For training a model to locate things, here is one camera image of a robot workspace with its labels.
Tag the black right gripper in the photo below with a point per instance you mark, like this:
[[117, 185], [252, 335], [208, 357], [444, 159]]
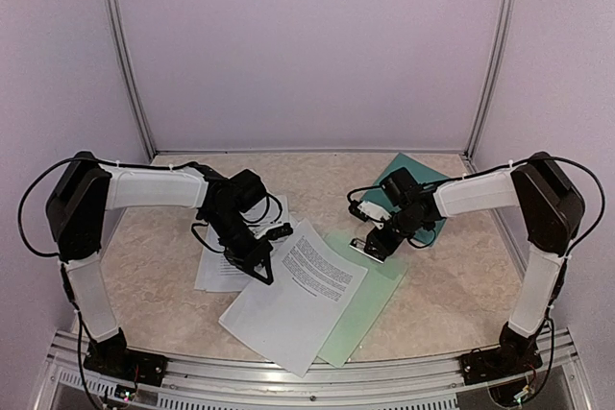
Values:
[[386, 247]]

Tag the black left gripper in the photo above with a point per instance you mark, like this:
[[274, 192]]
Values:
[[260, 253]]

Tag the white printed top sheet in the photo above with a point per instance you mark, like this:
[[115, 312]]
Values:
[[288, 321]]

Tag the green file folder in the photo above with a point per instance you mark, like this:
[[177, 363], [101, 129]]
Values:
[[381, 280]]

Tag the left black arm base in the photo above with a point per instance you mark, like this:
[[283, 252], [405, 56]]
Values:
[[113, 357]]

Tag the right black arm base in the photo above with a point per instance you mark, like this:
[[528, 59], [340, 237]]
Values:
[[515, 354]]

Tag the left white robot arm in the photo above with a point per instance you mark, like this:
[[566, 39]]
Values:
[[90, 187]]

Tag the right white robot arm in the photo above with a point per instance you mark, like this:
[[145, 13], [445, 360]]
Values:
[[551, 206]]

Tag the white paper stack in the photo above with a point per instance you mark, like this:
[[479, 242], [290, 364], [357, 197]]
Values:
[[215, 274]]

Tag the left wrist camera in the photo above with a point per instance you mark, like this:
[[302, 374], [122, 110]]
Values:
[[274, 232]]

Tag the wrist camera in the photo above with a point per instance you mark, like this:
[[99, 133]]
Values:
[[274, 232], [367, 211]]

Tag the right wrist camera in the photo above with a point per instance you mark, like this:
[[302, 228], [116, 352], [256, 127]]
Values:
[[367, 211]]

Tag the aluminium front rail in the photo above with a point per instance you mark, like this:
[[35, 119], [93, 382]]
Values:
[[189, 382]]

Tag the left aluminium corner post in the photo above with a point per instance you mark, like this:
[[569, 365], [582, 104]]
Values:
[[127, 72]]

